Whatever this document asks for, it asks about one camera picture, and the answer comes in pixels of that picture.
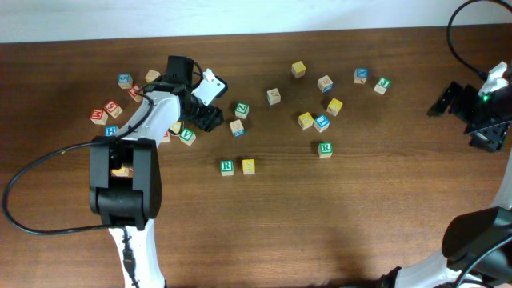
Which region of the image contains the green r block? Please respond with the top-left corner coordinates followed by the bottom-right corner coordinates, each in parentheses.
top-left (220, 160), bottom-right (234, 176)
top-left (318, 142), bottom-right (334, 158)

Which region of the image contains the yellow S block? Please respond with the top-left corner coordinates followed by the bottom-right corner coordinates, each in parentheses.
top-left (242, 159), bottom-right (255, 175)

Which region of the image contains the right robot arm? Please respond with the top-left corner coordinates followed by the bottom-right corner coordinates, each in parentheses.
top-left (375, 62), bottom-right (511, 287)

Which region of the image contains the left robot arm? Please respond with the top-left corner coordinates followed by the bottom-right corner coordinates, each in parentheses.
top-left (90, 56), bottom-right (228, 287)

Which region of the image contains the yellow block near A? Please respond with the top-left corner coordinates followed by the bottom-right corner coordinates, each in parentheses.
top-left (168, 121), bottom-right (183, 136)

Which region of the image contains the green V block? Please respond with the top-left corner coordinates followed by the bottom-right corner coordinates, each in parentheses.
top-left (179, 128), bottom-right (197, 146)

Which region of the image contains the plain wood yellow-side block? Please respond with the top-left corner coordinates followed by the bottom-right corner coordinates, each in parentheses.
top-left (145, 70), bottom-right (161, 83)

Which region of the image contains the green Z block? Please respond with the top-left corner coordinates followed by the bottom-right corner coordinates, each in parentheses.
top-left (234, 102), bottom-right (250, 119)

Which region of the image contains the wood block blue side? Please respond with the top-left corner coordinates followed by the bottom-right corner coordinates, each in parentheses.
top-left (230, 119), bottom-right (245, 137)

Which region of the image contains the red A block lower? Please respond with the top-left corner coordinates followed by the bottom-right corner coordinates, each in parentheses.
top-left (162, 131), bottom-right (171, 142)

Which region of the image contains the red a block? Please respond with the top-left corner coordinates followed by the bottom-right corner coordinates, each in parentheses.
top-left (128, 84), bottom-right (142, 102)
top-left (162, 131), bottom-right (171, 142)

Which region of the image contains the red A block upper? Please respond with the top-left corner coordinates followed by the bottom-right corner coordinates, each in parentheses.
top-left (128, 84), bottom-right (142, 102)

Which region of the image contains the blue S block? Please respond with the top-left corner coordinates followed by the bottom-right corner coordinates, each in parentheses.
top-left (117, 74), bottom-right (133, 90)

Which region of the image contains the plain white wood block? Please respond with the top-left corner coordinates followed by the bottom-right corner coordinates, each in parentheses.
top-left (266, 88), bottom-right (281, 105)

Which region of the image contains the red 9 block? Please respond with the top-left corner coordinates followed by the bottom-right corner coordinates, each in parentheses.
top-left (104, 100), bottom-right (122, 118)

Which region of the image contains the blue H block upper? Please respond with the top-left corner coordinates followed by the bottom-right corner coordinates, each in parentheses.
top-left (105, 126), bottom-right (118, 137)

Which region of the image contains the red M block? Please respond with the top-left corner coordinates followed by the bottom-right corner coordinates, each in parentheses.
top-left (90, 109), bottom-right (108, 125)

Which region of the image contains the yellow block top right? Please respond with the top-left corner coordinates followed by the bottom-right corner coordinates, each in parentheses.
top-left (291, 61), bottom-right (306, 78)

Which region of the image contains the green J block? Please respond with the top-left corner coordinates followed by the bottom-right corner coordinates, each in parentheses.
top-left (374, 78), bottom-right (391, 95)

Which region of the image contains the yellow block bottom left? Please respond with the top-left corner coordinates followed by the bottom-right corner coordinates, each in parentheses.
top-left (110, 166), bottom-right (130, 177)

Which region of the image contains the yellow block lower right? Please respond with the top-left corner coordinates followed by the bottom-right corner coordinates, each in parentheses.
top-left (298, 112), bottom-right (314, 130)

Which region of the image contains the blue picture block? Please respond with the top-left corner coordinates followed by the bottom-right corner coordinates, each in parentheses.
top-left (314, 114), bottom-right (330, 133)

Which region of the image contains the wood block blue-side right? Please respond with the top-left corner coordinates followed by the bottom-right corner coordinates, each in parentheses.
top-left (317, 75), bottom-right (334, 93)

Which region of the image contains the blue X block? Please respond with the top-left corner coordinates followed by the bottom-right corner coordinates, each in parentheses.
top-left (353, 67), bottom-right (369, 84)

